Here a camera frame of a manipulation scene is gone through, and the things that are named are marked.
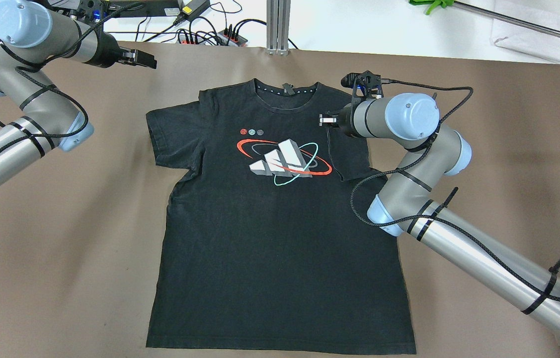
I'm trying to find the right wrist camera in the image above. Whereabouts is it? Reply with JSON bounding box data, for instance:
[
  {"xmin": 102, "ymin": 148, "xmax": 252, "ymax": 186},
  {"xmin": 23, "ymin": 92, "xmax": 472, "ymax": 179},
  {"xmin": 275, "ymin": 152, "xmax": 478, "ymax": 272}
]
[{"xmin": 340, "ymin": 71, "xmax": 384, "ymax": 99}]

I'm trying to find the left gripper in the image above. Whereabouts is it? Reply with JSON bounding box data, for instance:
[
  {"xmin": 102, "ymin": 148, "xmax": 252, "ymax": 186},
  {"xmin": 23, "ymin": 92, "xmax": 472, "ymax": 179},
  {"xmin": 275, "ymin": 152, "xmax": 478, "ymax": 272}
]
[{"xmin": 95, "ymin": 35, "xmax": 158, "ymax": 69}]

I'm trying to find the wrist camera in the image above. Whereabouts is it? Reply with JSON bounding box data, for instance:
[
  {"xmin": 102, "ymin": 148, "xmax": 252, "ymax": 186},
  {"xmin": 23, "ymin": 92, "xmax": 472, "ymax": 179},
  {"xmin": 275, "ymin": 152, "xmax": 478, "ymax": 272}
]
[
  {"xmin": 340, "ymin": 71, "xmax": 384, "ymax": 99},
  {"xmin": 71, "ymin": 0, "xmax": 110, "ymax": 22}
]

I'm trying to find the black power adapter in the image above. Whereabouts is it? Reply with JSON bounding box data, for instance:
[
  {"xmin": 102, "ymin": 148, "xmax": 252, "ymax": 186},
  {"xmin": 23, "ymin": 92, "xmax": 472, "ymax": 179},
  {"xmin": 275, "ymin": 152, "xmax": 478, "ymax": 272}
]
[{"xmin": 172, "ymin": 0, "xmax": 210, "ymax": 25}]

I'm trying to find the aluminium frame post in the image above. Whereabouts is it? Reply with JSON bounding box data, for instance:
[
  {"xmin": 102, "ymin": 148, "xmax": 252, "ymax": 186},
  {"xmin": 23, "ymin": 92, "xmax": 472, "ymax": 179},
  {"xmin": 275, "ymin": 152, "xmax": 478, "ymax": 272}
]
[{"xmin": 266, "ymin": 0, "xmax": 291, "ymax": 55}]

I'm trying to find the black graphic t-shirt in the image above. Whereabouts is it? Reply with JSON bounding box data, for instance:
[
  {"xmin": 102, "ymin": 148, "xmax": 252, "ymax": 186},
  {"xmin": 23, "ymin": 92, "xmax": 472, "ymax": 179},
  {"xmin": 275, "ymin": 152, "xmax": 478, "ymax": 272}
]
[{"xmin": 146, "ymin": 79, "xmax": 416, "ymax": 355}]

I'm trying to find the clear plastic bag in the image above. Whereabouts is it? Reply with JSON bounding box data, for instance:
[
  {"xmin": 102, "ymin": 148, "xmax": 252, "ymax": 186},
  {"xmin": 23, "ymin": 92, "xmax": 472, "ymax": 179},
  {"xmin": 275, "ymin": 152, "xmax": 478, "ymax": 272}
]
[{"xmin": 490, "ymin": 0, "xmax": 560, "ymax": 64}]

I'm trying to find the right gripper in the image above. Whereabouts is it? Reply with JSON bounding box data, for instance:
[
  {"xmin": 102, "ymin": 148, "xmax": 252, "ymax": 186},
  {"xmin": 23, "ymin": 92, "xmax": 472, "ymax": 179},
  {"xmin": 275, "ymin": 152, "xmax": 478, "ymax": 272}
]
[{"xmin": 319, "ymin": 108, "xmax": 357, "ymax": 137}]

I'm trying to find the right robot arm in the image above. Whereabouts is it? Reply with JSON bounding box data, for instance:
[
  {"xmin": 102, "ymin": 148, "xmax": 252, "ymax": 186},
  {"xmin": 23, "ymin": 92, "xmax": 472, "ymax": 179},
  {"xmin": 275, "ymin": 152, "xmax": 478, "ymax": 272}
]
[{"xmin": 319, "ymin": 89, "xmax": 560, "ymax": 347}]

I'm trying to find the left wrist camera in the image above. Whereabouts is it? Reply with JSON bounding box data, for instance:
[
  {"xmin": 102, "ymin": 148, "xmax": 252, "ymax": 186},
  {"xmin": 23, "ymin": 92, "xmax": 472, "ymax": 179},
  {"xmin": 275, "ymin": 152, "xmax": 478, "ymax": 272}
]
[{"xmin": 71, "ymin": 0, "xmax": 110, "ymax": 22}]

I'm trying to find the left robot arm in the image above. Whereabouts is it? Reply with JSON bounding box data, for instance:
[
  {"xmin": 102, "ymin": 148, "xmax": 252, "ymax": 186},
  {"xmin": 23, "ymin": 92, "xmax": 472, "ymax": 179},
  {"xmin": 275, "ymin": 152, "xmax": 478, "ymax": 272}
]
[{"xmin": 0, "ymin": 0, "xmax": 157, "ymax": 185}]

